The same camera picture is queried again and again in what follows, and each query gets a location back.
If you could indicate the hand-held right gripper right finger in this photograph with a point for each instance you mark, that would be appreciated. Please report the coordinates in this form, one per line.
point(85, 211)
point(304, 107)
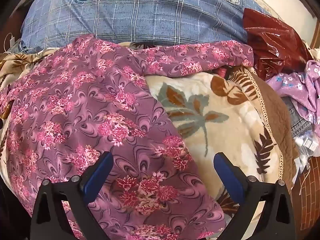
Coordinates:
point(231, 175)

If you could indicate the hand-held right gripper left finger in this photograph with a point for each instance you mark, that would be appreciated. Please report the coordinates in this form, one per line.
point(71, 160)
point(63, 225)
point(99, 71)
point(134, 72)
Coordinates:
point(98, 172)

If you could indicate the pink floral garment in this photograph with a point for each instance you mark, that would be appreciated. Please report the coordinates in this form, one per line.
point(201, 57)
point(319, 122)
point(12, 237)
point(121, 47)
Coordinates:
point(82, 110)

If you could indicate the cream leaf-print blanket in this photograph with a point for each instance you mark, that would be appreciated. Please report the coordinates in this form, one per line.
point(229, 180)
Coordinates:
point(212, 120)

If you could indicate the brown quilted bedspread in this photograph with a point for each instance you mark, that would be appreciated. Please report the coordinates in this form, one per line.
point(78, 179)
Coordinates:
point(275, 112)

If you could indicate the blue denim garment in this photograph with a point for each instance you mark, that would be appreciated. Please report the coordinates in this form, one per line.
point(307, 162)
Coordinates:
point(298, 120)

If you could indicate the purple floral garment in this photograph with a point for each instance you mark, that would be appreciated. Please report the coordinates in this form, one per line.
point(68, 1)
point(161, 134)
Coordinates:
point(300, 85)

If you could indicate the dark red plastic bag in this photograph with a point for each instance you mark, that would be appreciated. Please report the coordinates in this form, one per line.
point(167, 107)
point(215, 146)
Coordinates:
point(272, 40)

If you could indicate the blue plaid pillow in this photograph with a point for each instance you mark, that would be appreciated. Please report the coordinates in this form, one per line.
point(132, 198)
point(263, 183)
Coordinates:
point(140, 12)

